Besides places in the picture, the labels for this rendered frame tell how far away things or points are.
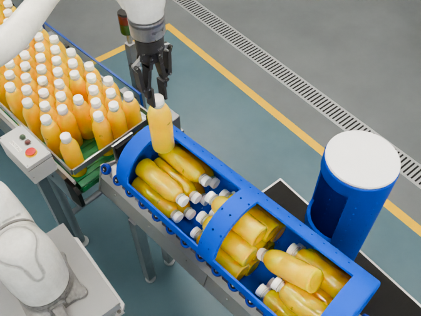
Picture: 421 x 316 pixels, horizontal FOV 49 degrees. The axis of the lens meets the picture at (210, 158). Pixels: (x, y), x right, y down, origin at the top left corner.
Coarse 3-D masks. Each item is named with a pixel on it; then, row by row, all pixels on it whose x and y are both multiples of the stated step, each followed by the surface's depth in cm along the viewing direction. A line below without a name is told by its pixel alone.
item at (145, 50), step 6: (138, 42) 115; (156, 42) 115; (162, 42) 118; (138, 48) 117; (144, 48) 116; (150, 48) 116; (156, 48) 117; (162, 48) 119; (138, 54) 119; (144, 54) 118; (150, 54) 118; (144, 60) 120; (156, 60) 123
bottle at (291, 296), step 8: (280, 288) 134; (288, 288) 132; (296, 288) 132; (280, 296) 133; (288, 296) 131; (296, 296) 130; (304, 296) 130; (312, 296) 131; (288, 304) 131; (296, 304) 130; (304, 304) 129; (312, 304) 129; (320, 304) 129; (296, 312) 130; (304, 312) 129; (312, 312) 128; (320, 312) 127
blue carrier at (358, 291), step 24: (144, 144) 154; (192, 144) 157; (120, 168) 158; (216, 168) 149; (216, 192) 170; (240, 192) 142; (216, 216) 138; (240, 216) 137; (288, 216) 140; (192, 240) 146; (216, 240) 137; (288, 240) 155; (312, 240) 133; (216, 264) 140; (336, 264) 128; (240, 288) 137; (360, 288) 123; (264, 312) 134; (336, 312) 120; (360, 312) 141
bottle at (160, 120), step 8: (152, 112) 136; (160, 112) 136; (168, 112) 138; (152, 120) 138; (160, 120) 137; (168, 120) 139; (152, 128) 140; (160, 128) 139; (168, 128) 141; (152, 136) 144; (160, 136) 142; (168, 136) 144; (152, 144) 148; (160, 144) 145; (168, 144) 146; (160, 152) 149; (168, 152) 149
